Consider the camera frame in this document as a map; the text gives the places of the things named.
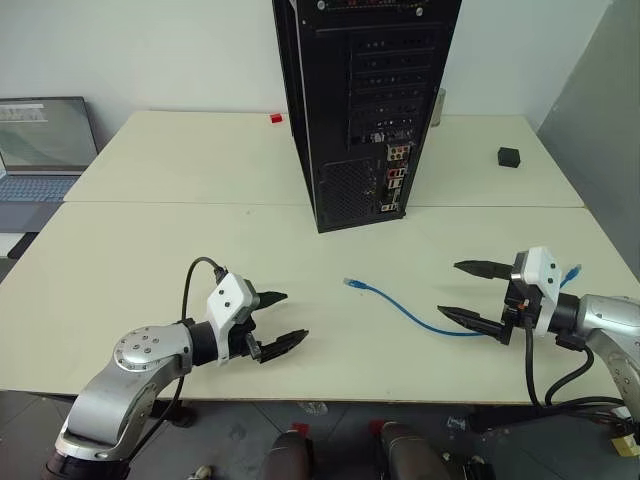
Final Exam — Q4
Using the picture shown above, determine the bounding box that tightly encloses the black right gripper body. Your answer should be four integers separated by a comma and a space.
499, 251, 544, 346

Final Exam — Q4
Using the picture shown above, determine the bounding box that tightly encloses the white side table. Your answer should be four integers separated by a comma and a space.
0, 229, 39, 261

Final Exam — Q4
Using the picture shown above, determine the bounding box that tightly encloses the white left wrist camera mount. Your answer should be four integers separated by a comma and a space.
206, 272, 256, 364

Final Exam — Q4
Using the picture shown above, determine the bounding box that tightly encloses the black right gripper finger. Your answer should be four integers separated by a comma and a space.
452, 258, 516, 281
436, 304, 506, 344

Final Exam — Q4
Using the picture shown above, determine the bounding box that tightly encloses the black table foot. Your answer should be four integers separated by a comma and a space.
149, 399, 199, 429

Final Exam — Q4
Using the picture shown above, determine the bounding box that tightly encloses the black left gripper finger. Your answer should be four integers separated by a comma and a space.
257, 289, 289, 314
258, 328, 310, 365

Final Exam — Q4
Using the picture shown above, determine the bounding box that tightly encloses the grey partition panel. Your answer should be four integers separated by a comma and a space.
537, 0, 640, 301

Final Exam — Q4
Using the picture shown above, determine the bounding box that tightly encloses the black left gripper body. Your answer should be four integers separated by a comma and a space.
227, 293, 266, 361

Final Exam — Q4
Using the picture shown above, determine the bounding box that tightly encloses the blue ethernet cable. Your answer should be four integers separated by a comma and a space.
342, 263, 584, 337

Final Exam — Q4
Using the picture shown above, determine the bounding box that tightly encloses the black cable bundle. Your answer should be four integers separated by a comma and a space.
472, 397, 640, 436

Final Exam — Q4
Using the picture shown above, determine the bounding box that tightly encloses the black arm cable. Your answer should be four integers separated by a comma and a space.
119, 256, 229, 471
522, 319, 631, 409

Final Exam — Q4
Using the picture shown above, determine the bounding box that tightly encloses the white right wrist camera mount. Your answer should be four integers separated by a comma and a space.
509, 246, 564, 335

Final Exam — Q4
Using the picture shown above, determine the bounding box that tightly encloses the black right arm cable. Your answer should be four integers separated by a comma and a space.
522, 319, 631, 409

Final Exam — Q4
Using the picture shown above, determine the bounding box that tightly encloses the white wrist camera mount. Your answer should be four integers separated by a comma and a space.
206, 272, 256, 364
509, 246, 564, 335

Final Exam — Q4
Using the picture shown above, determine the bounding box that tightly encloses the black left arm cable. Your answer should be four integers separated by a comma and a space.
119, 256, 229, 471

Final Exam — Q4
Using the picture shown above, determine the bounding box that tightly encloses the black computer tower case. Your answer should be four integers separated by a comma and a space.
271, 0, 464, 234

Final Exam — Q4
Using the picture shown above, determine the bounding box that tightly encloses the dark rounded shape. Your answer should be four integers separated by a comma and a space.
262, 429, 316, 480
377, 422, 446, 480

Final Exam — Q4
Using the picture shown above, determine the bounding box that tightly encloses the grey open laptop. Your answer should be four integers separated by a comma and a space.
0, 96, 101, 234

